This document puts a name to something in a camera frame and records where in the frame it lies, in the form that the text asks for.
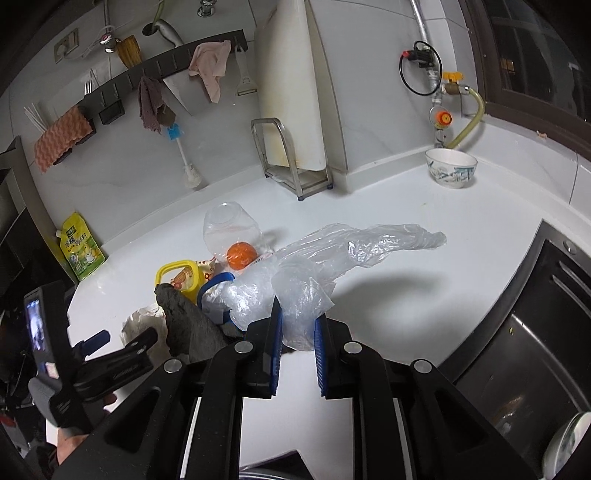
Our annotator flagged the yellow green seasoning pouch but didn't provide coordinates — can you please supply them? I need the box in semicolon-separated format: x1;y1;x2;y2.
56;212;106;281

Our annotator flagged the yellow gas hose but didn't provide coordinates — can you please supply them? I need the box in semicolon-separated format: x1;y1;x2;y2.
445;86;487;151

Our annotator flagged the orange ball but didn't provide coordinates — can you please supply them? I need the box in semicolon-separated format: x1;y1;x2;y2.
226;241;259;271

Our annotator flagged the black oven front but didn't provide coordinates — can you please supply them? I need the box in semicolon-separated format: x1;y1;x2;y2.
1;137;77;370

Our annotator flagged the blue bottle brush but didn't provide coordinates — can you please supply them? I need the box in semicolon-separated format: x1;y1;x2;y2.
166;123;202;189

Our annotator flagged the dark window frame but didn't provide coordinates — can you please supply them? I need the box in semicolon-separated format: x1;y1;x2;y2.
460;1;590;159

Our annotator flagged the person's left hand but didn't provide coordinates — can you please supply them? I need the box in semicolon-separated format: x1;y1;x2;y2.
28;377;117;465

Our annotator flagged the white printed paper wrapper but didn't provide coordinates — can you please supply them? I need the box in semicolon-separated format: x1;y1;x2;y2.
120;303;167;351

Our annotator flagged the yellow plastic lid ring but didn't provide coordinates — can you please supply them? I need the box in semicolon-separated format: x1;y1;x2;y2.
154;259;206;303

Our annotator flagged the brown hanging rag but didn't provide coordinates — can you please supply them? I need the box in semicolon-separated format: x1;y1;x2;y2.
138;76;176;134

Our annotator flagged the gas valve with pipe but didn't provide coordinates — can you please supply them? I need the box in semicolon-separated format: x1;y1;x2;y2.
399;0;459;148

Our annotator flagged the black kitchen sink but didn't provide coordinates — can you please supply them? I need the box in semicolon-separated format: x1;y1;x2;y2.
439;222;590;478

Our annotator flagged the white cutting board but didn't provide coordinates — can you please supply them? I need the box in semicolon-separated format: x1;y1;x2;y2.
256;1;327;171

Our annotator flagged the black wall hook rail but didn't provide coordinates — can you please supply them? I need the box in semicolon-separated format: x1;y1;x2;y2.
76;29;249;145

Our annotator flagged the hanging vegetable peeler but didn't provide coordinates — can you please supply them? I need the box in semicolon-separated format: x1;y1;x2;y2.
235;45;257;96

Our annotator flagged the pink hanging cloth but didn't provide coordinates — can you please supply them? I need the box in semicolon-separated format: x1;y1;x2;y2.
188;40;231;104

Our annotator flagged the clear plastic cup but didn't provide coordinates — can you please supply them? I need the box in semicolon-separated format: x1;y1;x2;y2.
202;202;269;270

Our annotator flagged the blue plastic lid ring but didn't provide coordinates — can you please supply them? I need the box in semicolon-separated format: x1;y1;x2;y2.
196;271;246;331

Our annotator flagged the white bowl in sink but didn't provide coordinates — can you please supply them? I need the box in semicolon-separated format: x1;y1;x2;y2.
542;411;591;479

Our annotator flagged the steel cutting board rack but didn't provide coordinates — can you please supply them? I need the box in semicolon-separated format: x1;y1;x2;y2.
250;117;335;201

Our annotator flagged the orange wavy sponge cloth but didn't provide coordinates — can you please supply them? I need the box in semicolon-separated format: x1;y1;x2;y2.
34;105;94;173

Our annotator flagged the clear plastic bag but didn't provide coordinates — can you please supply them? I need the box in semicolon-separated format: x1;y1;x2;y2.
201;223;447;351

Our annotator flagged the dark grey rag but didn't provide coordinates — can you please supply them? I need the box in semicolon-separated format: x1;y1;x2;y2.
154;283;245;363

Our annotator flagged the patterned ceramic bowl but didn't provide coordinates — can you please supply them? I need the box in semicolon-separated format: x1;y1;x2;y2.
425;148;478;189

